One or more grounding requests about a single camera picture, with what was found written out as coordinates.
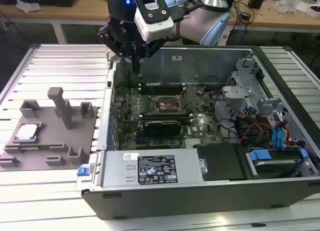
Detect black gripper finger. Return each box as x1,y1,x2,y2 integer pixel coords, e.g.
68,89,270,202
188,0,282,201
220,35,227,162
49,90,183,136
96,25,139,73
137,38,166,74

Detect CPU socket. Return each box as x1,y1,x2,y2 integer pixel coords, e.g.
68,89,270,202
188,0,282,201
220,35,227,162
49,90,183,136
155,95,181,114

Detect wooden desk white legs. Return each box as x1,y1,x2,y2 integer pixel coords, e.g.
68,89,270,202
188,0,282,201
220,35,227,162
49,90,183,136
0,0,320,44

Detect green motherboard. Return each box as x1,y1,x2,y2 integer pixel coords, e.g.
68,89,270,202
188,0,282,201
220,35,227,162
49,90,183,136
112,84,226,151

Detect black graphics card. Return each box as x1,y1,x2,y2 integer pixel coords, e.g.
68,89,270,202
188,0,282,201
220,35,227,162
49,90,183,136
143,119,182,137

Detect grey metal drive cage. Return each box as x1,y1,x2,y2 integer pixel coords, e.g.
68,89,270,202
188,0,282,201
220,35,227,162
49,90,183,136
221,57,270,122

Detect crumpled white plastic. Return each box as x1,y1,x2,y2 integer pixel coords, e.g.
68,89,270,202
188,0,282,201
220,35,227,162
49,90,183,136
15,0,42,13

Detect silver chipset heatsink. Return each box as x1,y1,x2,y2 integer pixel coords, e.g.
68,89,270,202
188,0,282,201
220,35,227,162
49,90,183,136
184,138,201,149

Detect black power adapter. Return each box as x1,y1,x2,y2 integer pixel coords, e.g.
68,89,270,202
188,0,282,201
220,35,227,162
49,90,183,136
248,0,265,9

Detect grey plastic parts rack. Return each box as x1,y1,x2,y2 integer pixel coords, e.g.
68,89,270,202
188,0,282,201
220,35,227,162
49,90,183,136
0,87,100,172

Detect silver power supply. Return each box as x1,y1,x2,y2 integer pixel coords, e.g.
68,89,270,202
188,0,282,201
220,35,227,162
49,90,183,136
101,148,203,189

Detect black optical drive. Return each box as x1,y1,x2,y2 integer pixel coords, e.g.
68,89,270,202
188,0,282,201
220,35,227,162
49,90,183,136
194,143,247,182

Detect clear plastic bag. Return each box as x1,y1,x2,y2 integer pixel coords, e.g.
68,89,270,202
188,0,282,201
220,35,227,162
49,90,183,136
273,0,311,14

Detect blue disk carrier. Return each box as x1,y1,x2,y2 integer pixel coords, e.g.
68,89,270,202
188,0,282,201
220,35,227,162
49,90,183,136
248,147,309,164

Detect black open PC case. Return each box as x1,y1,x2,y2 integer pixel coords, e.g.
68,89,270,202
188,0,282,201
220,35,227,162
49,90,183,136
76,44,320,221

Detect white open box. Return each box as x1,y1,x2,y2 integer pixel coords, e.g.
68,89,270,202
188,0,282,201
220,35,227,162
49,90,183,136
308,4,320,18

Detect silver black hard disk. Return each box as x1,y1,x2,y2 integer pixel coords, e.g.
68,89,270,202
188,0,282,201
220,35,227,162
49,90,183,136
253,158,298,179

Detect white wrist camera black mount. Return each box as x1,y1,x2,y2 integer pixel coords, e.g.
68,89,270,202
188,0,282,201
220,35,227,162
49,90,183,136
134,0,175,43

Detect blue network cable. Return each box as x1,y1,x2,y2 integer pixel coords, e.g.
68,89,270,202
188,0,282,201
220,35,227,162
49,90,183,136
236,23,245,46

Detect orange red wire bundle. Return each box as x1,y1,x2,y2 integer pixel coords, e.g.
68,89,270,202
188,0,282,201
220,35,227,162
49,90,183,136
239,122,274,145

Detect blue flat data wire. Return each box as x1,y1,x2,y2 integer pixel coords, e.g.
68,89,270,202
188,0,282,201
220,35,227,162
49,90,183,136
271,124,282,151
278,119,290,151

